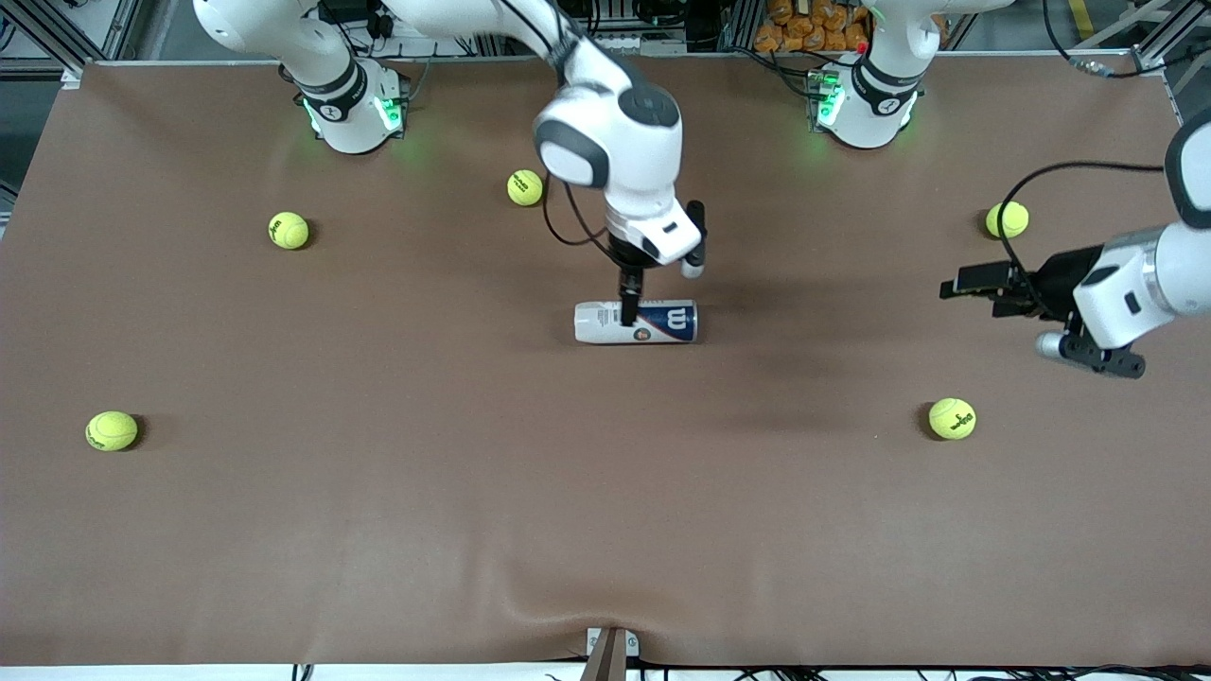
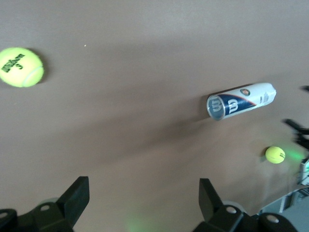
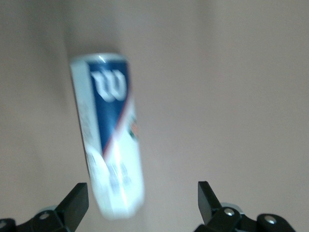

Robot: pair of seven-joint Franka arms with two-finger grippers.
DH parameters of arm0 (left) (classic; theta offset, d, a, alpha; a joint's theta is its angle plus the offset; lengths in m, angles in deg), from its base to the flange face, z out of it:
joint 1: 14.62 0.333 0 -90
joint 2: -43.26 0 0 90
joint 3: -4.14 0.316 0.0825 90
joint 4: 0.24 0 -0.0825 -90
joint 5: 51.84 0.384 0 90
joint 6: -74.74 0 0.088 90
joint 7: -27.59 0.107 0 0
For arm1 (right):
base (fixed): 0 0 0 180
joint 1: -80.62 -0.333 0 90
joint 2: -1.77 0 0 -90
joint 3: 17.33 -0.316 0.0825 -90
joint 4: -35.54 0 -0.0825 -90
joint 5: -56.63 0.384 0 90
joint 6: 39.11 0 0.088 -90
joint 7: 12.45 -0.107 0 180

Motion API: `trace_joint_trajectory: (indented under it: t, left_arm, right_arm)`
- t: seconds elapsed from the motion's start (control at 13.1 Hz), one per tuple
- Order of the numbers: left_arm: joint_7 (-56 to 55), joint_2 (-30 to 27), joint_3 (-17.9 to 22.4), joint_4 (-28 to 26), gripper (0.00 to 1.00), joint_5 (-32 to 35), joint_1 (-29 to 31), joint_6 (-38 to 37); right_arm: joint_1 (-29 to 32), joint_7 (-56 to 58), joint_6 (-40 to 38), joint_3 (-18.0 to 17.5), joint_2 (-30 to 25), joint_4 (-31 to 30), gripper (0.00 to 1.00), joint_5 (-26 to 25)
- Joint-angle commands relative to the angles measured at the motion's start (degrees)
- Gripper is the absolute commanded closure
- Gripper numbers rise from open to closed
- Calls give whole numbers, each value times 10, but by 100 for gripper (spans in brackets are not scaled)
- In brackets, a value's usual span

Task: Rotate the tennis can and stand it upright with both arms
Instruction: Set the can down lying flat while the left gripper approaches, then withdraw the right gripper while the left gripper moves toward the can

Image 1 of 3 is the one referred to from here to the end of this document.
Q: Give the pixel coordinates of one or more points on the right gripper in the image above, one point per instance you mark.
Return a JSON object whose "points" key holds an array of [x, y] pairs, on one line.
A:
{"points": [[628, 262]]}

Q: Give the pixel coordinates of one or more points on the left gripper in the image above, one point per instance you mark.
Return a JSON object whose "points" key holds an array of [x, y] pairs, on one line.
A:
{"points": [[1061, 275]]}

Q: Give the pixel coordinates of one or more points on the clear Wilson tennis ball can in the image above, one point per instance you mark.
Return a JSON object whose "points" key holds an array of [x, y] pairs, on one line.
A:
{"points": [[674, 326]]}

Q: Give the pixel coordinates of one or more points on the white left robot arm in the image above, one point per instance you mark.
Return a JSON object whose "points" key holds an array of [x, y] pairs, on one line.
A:
{"points": [[875, 118]]}

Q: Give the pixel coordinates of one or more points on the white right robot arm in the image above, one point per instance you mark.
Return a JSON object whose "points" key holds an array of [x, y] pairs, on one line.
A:
{"points": [[624, 142]]}

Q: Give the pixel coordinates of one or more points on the yellow tennis ball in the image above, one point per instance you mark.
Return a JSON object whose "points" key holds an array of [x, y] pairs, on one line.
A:
{"points": [[289, 230], [952, 418], [112, 430], [525, 187], [1010, 219]]}

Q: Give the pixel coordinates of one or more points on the brown table mat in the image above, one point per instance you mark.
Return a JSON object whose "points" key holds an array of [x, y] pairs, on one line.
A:
{"points": [[605, 492]]}

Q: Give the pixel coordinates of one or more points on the white power strip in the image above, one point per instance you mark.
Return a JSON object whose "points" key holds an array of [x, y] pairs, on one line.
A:
{"points": [[643, 43]]}

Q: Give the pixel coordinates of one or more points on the metal corner bracket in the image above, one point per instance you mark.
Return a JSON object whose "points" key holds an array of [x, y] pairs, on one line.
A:
{"points": [[1152, 62], [72, 78]]}

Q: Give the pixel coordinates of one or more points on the aluminium frame rail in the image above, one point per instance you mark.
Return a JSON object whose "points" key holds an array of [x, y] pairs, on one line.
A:
{"points": [[57, 33], [1173, 43]]}

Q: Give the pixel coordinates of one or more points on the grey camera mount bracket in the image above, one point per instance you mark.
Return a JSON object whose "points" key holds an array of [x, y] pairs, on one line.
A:
{"points": [[607, 654]]}

